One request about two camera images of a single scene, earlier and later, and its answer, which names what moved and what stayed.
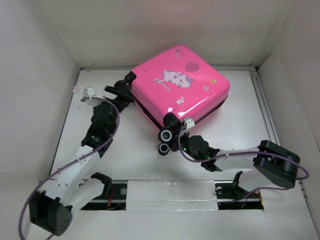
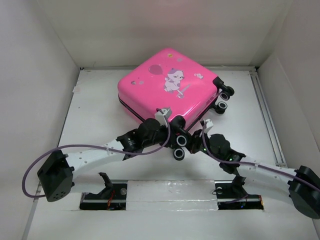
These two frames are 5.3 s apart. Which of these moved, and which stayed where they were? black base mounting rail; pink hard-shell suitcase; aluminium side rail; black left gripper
Moved: pink hard-shell suitcase; black left gripper
Stayed: aluminium side rail; black base mounting rail
